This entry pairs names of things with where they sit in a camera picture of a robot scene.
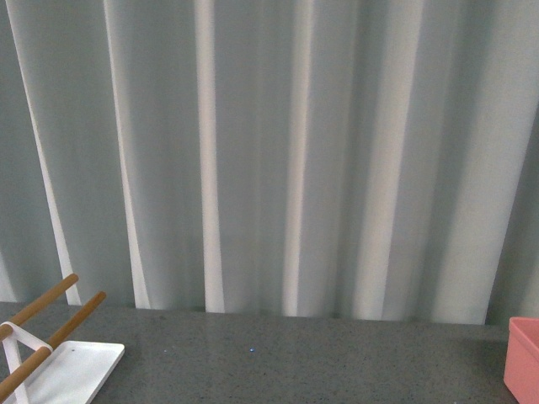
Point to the white pleated curtain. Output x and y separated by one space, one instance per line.
373 160

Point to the white rack with wooden bars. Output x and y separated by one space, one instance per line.
56 370

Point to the pink plastic tray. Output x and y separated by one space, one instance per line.
521 366

